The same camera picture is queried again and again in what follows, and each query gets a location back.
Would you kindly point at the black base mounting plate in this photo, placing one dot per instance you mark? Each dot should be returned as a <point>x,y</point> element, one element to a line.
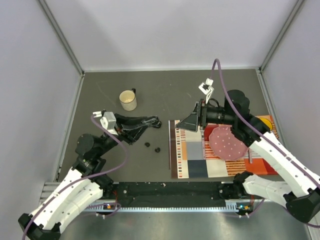
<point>177,194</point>

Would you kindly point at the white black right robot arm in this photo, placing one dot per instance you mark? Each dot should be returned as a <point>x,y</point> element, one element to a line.
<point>270,155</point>

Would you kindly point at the cream dimpled ceramic mug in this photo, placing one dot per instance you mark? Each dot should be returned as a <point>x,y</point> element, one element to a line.
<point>128,99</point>

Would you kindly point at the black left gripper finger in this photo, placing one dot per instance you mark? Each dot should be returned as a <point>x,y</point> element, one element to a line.
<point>146,120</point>
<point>139,129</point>

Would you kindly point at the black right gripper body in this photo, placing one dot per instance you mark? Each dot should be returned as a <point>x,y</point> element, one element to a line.
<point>218,115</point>

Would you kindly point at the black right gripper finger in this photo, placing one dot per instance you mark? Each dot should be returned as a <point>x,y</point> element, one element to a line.
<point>197,109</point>
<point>190,123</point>

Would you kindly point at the yellow mug black handle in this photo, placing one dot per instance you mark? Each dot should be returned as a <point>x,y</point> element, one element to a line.
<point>267,122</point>

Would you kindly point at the pink dotted plate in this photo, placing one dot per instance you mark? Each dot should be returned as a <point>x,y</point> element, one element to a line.
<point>225,145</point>

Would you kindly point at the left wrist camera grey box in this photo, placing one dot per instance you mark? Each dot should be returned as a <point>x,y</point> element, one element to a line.
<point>108,122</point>

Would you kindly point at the colourful patchwork placemat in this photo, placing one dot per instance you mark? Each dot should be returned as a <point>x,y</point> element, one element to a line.
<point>191,155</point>

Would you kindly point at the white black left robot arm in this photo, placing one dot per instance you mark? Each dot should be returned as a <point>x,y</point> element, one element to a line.
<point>85,181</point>

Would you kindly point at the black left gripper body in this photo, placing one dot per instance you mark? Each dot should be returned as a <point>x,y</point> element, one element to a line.
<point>128,136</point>

